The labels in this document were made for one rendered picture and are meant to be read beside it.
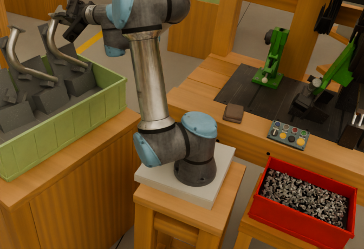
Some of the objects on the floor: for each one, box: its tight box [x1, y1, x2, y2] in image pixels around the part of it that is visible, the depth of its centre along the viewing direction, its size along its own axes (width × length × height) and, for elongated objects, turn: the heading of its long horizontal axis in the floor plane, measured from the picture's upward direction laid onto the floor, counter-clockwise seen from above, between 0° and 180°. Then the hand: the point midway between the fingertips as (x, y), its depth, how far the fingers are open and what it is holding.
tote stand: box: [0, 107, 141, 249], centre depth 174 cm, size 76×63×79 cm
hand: (56, 20), depth 146 cm, fingers closed on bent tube, 3 cm apart
